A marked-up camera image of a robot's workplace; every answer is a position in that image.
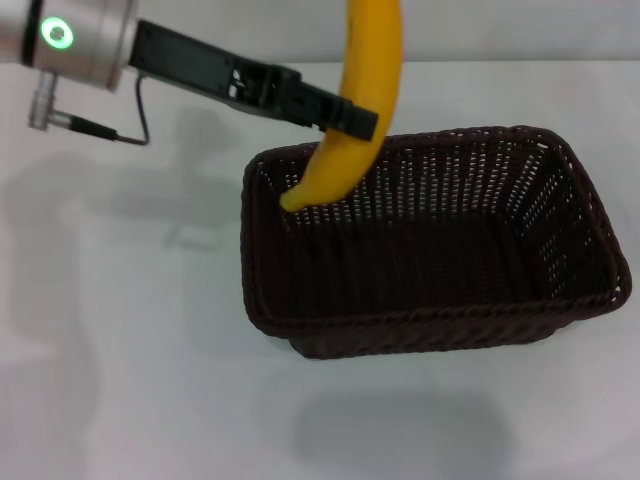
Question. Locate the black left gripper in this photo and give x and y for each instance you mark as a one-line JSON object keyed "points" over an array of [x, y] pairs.
{"points": [[200, 65]]}

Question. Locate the yellow banana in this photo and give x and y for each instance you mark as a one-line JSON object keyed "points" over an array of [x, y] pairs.
{"points": [[372, 65]]}

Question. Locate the black woven rectangular basket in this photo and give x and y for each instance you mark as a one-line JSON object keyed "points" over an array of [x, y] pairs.
{"points": [[425, 270]]}

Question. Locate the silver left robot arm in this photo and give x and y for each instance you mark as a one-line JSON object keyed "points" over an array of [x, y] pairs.
{"points": [[85, 35]]}

